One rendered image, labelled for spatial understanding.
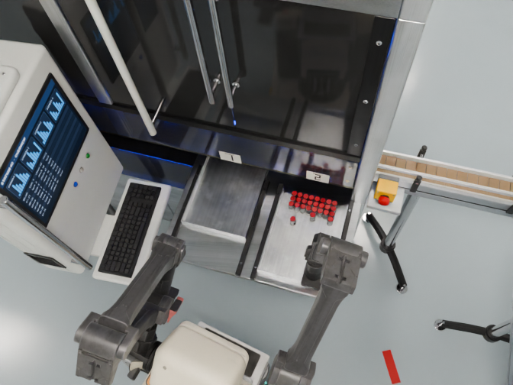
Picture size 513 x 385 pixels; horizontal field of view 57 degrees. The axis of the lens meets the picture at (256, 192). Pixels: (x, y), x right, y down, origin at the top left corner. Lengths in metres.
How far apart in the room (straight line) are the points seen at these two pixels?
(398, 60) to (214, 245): 0.98
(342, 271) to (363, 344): 1.56
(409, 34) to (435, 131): 2.09
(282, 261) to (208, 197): 0.40
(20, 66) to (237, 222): 0.90
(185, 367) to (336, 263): 0.44
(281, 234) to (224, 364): 0.72
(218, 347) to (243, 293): 1.42
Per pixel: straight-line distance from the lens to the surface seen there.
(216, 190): 1.89
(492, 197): 1.95
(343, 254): 1.08
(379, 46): 1.18
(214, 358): 1.22
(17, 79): 1.52
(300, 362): 1.24
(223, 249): 1.80
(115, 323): 1.06
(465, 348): 2.73
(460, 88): 3.44
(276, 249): 1.78
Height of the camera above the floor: 2.56
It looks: 63 degrees down
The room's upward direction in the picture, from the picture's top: 9 degrees counter-clockwise
